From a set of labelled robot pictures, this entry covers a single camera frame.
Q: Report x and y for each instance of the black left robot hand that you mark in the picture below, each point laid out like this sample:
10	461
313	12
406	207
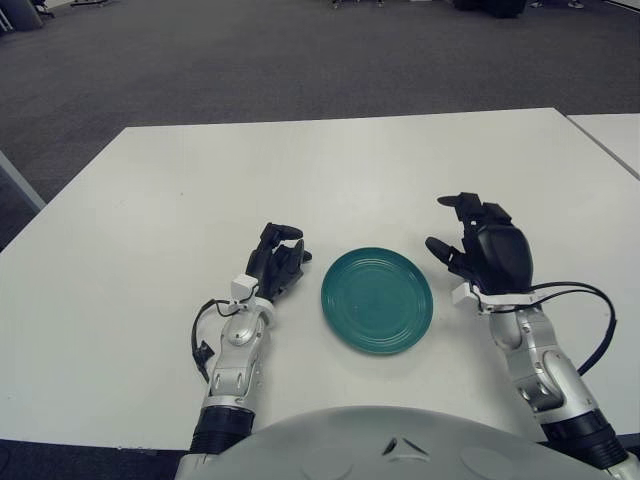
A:
270	265

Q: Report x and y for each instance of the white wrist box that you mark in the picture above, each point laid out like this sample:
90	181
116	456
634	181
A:
462	293
243	287

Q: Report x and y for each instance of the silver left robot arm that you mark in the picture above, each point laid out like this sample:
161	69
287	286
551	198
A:
240	340

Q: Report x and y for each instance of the black bulky background object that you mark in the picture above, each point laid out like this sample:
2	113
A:
490	6

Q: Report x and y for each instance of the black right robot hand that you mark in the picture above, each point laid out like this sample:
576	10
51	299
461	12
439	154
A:
500	255

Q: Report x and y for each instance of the white neighbouring table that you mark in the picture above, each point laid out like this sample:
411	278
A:
610	135

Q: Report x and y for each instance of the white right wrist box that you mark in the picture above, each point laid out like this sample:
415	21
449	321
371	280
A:
462	293

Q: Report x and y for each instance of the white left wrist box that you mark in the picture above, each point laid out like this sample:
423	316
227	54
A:
243	287

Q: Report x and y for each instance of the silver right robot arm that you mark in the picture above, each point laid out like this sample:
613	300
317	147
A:
550	370

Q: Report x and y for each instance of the teal green round plate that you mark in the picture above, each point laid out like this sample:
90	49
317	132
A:
377	300

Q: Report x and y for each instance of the grey robot torso shell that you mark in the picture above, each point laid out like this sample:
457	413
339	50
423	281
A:
400	450

